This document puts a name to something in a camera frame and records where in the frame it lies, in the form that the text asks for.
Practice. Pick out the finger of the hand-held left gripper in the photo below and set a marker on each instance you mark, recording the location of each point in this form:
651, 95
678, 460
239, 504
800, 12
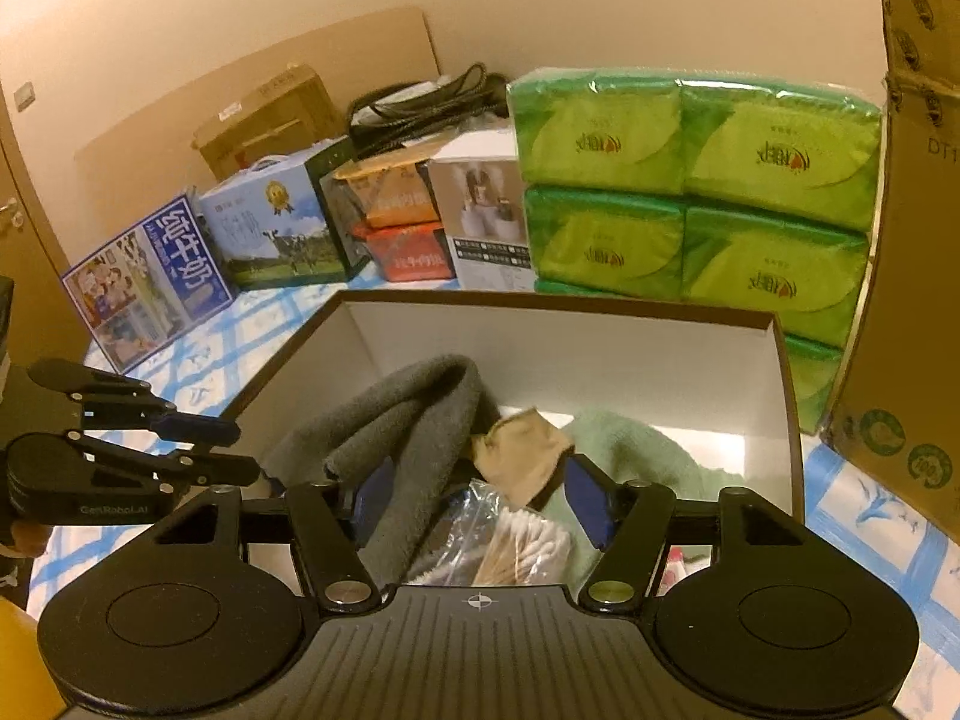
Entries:
187, 424
210, 471

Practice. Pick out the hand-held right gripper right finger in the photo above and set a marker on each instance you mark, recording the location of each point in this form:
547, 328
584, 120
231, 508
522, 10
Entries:
583, 499

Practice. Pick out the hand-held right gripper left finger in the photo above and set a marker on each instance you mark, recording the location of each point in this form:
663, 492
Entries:
373, 499

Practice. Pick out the grey fluffy sock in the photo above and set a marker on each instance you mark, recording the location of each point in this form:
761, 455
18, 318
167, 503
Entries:
427, 450

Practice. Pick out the beige sock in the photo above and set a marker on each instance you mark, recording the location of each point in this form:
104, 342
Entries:
517, 457

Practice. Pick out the green fluffy towel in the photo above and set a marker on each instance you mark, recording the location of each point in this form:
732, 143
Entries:
645, 450

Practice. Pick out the bag of cotton swabs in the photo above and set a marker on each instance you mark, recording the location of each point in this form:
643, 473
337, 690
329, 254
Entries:
517, 547

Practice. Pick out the dark blue milk carton box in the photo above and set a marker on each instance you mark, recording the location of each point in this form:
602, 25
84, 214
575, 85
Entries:
142, 285

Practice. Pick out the light blue milk carton box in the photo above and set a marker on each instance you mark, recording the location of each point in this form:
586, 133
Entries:
270, 225

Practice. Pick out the red snack box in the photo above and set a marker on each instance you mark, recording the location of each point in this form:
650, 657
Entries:
409, 255

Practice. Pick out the white product box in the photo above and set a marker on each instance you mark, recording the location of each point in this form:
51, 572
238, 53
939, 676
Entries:
480, 240

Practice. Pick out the orange snack box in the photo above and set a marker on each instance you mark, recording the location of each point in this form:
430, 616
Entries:
397, 199

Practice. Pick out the blue checked bedsheet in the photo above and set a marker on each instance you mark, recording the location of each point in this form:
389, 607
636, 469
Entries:
885, 510

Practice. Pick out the wooden headboard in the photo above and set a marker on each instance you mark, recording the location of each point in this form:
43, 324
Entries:
150, 112

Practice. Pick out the small brown cardboard box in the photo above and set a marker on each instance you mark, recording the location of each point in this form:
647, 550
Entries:
270, 120

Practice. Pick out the stack of green tissue packs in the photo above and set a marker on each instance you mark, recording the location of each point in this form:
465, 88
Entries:
675, 165

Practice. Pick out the large cardboard box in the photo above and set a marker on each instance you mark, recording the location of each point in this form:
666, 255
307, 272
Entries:
915, 277

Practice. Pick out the white light switch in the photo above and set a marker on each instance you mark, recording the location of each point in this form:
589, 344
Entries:
24, 94

